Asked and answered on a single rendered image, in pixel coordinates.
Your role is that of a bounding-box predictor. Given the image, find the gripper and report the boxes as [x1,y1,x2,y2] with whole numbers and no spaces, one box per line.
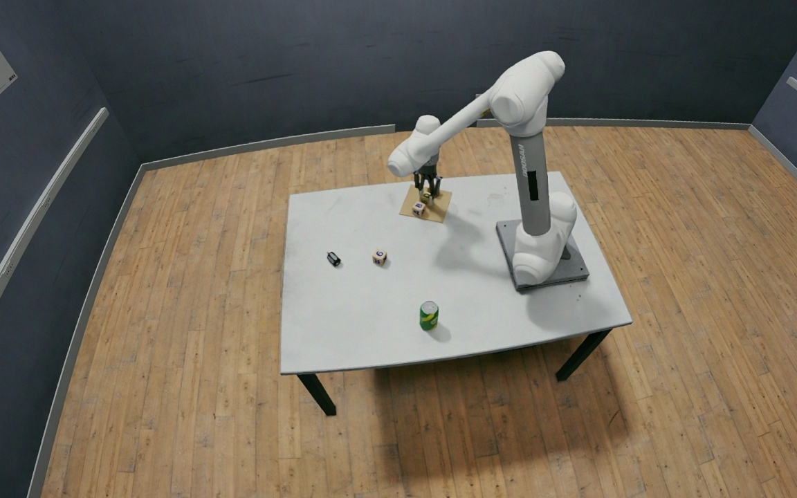
[413,164,442,206]

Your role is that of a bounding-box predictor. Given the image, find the tan flat mat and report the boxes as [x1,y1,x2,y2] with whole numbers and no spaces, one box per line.
[399,184,452,223]

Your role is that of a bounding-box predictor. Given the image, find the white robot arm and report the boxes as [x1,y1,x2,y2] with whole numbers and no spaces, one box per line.
[387,51,577,285]

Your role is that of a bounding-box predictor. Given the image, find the green and yellow drink can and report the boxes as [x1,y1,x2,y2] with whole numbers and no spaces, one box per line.
[419,300,439,331]

